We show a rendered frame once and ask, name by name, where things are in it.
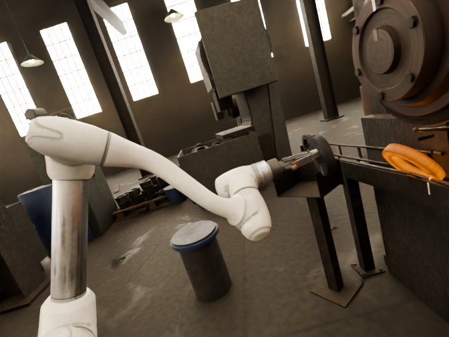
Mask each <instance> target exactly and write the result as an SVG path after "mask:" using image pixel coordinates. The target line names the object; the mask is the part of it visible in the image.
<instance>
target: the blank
mask: <svg viewBox="0 0 449 337"><path fill-rule="evenodd" d="M309 148H310V151H311V150H315V149H317V150H318V152H319V154H320V157H317V158H315V161H314V163H315V166H316V167H317V169H318V171H319V172H320V173H321V174H322V175H323V176H328V175H332V174H333V173H335V171H336V161H335V157H334V153H333V151H332V149H331V147H330V145H329V143H328V141H327V140H326V139H325V138H324V137H323V136H322V135H318V136H314V137H312V138H311V139H310V141H309Z"/></svg>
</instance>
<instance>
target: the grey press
mask: <svg viewBox="0 0 449 337"><path fill-rule="evenodd" d="M194 16H195V19H196V23H197V25H198V30H199V32H200V36H201V38H200V41H198V43H197V47H196V51H195V56H196V60H197V62H198V66H199V68H200V72H201V74H202V77H203V80H204V83H205V86H206V89H207V92H208V93H209V94H212V96H213V98H214V102H211V105H212V109H213V112H214V116H215V118H216V120H221V119H223V118H225V116H224V113H223V111H225V110H228V109H231V108H234V107H235V106H234V104H233V99H232V95H235V97H236V99H237V104H238V107H239V111H240V113H241V118H242V126H238V127H235V128H231V129H229V130H225V131H223V132H219V133H217V134H215V135H216V138H219V140H224V139H226V138H232V139H234V135H237V136H242V135H244V134H245V135H248V133H249V131H251V132H256V133H257V138H258V140H259V144H260V147H261V152H263V159H264V161H265V162H266V163H267V161H268V160H271V159H273V158H276V159H277V160H278V162H279V161H281V160H282V158H285V157H288V156H292V152H291V147H290V143H289V137H288V134H287V127H286V123H285V118H284V114H283V108H282V104H281V99H280V95H279V89H278V85H277V81H278V78H277V73H276V70H275V65H274V62H273V57H272V45H271V39H270V36H269V33H268V31H267V29H266V28H265V24H264V21H263V16H262V13H261V8H260V5H259V0H237V1H233V2H230V3H225V4H222V5H217V6H214V7H209V8H206V9H201V10H198V11H195V12H194Z"/></svg>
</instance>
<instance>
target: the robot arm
mask: <svg viewBox="0 0 449 337"><path fill-rule="evenodd" d="M25 141H26V143H28V146H30V147H31V148H32V149H33V150H36V151H37V152H39V153H41V154H43V155H45V162H46V169H47V175H48V176H49V178H50V179H52V219H51V295H50V296H49V297H48V298H47V299H46V301H44V303H43V304H42V306H41V309H40V317H39V330H38V336H37V337H97V325H96V324H97V316H96V295H95V293H93V291H91V290H90V289H89V288H87V266H88V187H89V179H90V178H92V176H93V175H94V169H95V165H97V166H117V167H128V168H136V169H142V170H145V171H148V172H151V173H153V174H155V175H156V176H158V177H160V178H161V179H163V180H164V181H166V182H167V183H168V184H170V185H172V186H173V187H174V188H175V189H177V190H179V191H180V192H181V193H183V194H184V195H186V196H187V197H188V198H190V199H192V200H193V201H194V202H195V203H197V204H199V205H200V206H201V207H203V208H205V209H206V210H208V211H210V212H212V213H214V214H216V215H219V216H221V217H225V218H227V221H228V222H229V223H230V224H231V225H234V226H235V227H236V228H237V229H238V230H241V232H242V234H243V235H244V236H245V237H246V238H247V239H249V240H252V241H259V240H262V239H264V238H265V237H266V236H268V234H269V232H270V230H271V216H270V214H269V210H268V208H267V205H266V203H265V201H264V199H263V197H262V196H261V194H260V192H259V190H258V187H262V186H263V185H266V184H269V183H272V182H273V179H278V178H279V177H282V176H283V173H282V172H283V171H289V170H291V169H292V171H293V170H295V169H297V168H299V167H300V166H303V165H305V164H307V163H309V162H312V161H315V158H317V157H320V154H319V152H318V150H317V149H315V150H311V151H309V150H307V152H306V151H305V152H302V153H299V154H295V155H293V156H288V157H285V158H282V160H281V161H279V162H278V160H277V159H276V158H273V159H271V160H268V161H267V163H266V162H265V161H264V160H262V161H260V162H257V163H255V164H252V165H249V166H240V167H238V168H234V169H233V170H230V171H228V172H226V173H224V174H223V175H221V176H219V177H218V178H217V179H216V181H215V187H216V191H217V194H218V195H216V194H214V193H212V192H211V191H209V190H208V189H207V188H205V187H204V186H203V185H201V184H200V183H199V182H198V181H196V180H195V179H193V178H192V177H191V176H190V175H188V174H187V173H186V172H184V171H183V170H182V169H181V168H179V167H178V166H176V165H175V164H174V163H173V162H171V161H169V160H168V159H167V158H165V157H163V156H162V155H160V154H158V153H156V152H154V151H152V150H150V149H147V148H145V147H143V146H140V145H138V144H135V143H133V142H130V141H129V140H126V139H124V138H122V137H120V136H118V135H116V134H114V133H111V132H108V131H106V130H102V129H101V128H98V127H96V126H92V125H90V124H86V123H83V122H78V121H76V120H70V119H67V118H61V117H57V116H42V117H37V118H35V119H33V120H31V122H30V124H29V128H28V131H27V134H26V138H25Z"/></svg>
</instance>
